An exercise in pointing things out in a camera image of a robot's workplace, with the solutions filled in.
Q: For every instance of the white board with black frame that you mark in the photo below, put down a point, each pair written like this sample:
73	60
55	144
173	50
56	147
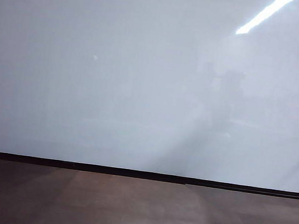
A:
131	83

